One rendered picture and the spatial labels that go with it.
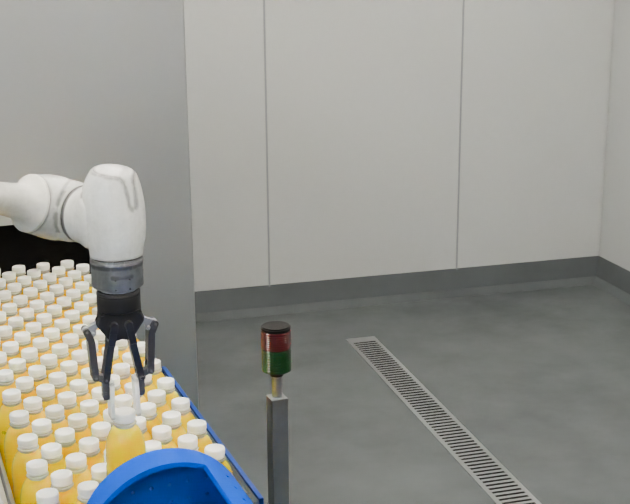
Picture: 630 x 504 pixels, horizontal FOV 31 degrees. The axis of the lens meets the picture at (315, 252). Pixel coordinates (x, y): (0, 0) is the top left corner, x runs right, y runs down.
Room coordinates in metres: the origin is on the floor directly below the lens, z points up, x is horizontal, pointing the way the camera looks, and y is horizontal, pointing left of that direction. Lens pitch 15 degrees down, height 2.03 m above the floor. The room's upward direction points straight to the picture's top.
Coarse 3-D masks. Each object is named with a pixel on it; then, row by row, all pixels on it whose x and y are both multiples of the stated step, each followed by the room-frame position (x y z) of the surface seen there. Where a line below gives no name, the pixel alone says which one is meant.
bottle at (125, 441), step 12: (120, 432) 1.83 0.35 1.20; (132, 432) 1.84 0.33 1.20; (108, 444) 1.83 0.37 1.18; (120, 444) 1.82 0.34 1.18; (132, 444) 1.83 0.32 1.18; (144, 444) 1.85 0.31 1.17; (108, 456) 1.83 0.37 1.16; (120, 456) 1.82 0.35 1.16; (132, 456) 1.82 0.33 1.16; (108, 468) 1.83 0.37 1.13
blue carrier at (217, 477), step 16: (176, 448) 1.70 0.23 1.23; (128, 464) 1.66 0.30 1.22; (144, 464) 1.65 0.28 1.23; (160, 464) 1.64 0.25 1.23; (176, 464) 1.64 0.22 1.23; (192, 464) 1.65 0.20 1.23; (208, 464) 1.67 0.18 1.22; (112, 480) 1.64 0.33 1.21; (128, 480) 1.62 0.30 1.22; (144, 480) 1.68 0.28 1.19; (160, 480) 1.69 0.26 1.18; (176, 480) 1.70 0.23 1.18; (192, 480) 1.71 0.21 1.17; (208, 480) 1.72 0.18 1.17; (224, 480) 1.63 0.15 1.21; (96, 496) 1.63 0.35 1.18; (112, 496) 1.61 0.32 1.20; (128, 496) 1.67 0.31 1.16; (144, 496) 1.68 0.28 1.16; (160, 496) 1.69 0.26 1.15; (176, 496) 1.70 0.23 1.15; (192, 496) 1.71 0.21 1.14; (208, 496) 1.72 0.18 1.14; (224, 496) 1.56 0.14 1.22; (240, 496) 1.59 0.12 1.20
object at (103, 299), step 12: (108, 300) 1.82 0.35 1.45; (120, 300) 1.82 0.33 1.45; (132, 300) 1.83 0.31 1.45; (108, 312) 1.82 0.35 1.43; (120, 312) 1.82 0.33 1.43; (132, 312) 1.83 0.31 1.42; (96, 324) 1.83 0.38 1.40; (108, 324) 1.84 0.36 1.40; (120, 324) 1.84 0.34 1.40; (108, 336) 1.84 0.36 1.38; (120, 336) 1.84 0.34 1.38
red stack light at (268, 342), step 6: (264, 336) 2.22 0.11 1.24; (270, 336) 2.21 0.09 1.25; (276, 336) 2.21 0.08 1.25; (282, 336) 2.21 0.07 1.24; (288, 336) 2.22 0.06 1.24; (264, 342) 2.22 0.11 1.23; (270, 342) 2.21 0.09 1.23; (276, 342) 2.21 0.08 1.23; (282, 342) 2.21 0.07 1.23; (288, 342) 2.22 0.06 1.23; (264, 348) 2.22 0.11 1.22; (270, 348) 2.21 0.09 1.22; (276, 348) 2.21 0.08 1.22; (282, 348) 2.21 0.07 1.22; (288, 348) 2.22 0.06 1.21
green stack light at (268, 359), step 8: (264, 352) 2.22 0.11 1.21; (272, 352) 2.21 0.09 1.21; (280, 352) 2.21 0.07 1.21; (288, 352) 2.22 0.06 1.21; (264, 360) 2.22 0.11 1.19; (272, 360) 2.21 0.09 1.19; (280, 360) 2.21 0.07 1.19; (288, 360) 2.22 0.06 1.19; (264, 368) 2.22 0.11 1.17; (272, 368) 2.21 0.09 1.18; (280, 368) 2.21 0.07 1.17; (288, 368) 2.22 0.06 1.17
